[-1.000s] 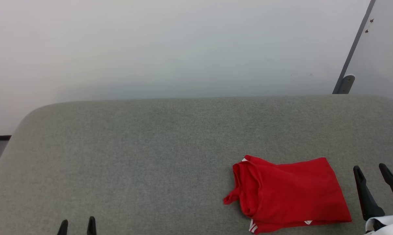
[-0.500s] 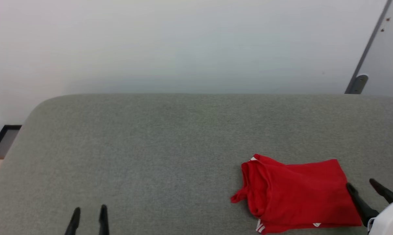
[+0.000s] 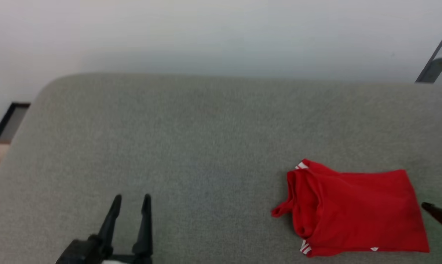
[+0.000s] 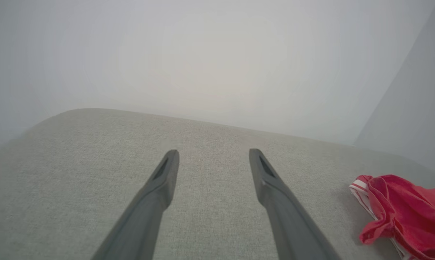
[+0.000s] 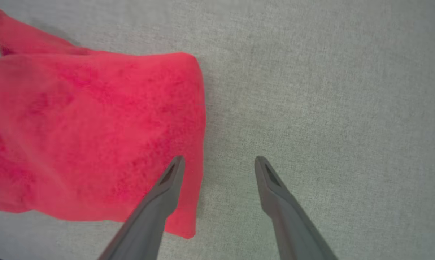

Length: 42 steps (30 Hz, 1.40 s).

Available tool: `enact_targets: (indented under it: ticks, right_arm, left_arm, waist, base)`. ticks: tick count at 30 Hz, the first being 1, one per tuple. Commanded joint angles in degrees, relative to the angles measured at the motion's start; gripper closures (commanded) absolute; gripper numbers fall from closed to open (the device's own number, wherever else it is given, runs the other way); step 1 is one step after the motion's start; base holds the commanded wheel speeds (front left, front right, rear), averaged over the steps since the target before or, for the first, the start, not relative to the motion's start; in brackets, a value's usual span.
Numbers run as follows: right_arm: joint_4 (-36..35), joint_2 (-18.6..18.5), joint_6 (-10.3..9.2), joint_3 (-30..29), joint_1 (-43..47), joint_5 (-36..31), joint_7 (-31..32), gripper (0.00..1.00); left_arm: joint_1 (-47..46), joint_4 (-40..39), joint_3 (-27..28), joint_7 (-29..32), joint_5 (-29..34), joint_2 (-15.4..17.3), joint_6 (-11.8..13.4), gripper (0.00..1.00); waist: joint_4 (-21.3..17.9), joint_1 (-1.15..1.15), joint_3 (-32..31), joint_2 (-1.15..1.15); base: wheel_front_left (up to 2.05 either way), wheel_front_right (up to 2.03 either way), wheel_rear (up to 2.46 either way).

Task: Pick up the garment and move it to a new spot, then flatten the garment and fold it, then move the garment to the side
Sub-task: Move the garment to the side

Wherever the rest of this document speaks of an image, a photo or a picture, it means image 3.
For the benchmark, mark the black framed panel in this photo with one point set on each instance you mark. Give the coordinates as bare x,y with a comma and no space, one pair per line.
10,123

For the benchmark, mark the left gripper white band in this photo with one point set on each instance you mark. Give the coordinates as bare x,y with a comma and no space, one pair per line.
83,251

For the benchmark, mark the red and white garment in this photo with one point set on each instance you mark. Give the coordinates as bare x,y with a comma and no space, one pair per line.
356,212

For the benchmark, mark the grey slanted post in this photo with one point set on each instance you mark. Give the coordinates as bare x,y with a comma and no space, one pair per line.
435,66

